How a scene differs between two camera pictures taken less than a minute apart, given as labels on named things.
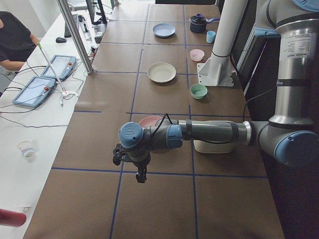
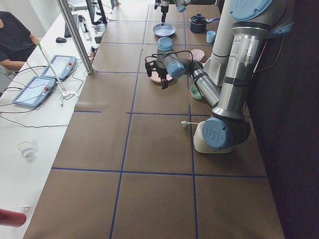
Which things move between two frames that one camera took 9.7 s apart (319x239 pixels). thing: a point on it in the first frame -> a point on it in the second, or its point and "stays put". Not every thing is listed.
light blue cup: (210, 36) stays put
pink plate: (149, 121) -> (155, 77)
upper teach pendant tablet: (62, 65) stays put
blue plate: (163, 30) stays put
